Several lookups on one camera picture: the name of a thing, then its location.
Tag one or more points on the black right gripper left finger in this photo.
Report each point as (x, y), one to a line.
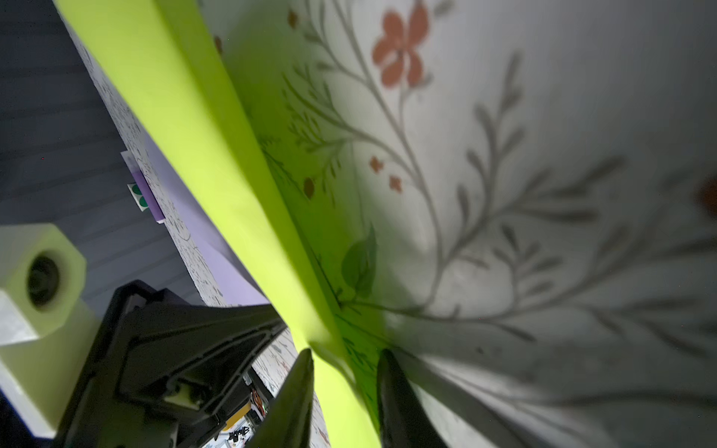
(289, 421)

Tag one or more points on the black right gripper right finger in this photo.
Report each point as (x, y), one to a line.
(402, 420)

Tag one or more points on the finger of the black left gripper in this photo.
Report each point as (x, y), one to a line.
(164, 373)

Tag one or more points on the lavender paper sheet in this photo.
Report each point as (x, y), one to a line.
(235, 283)

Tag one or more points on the lime green paper sheet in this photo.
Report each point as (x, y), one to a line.
(163, 61)

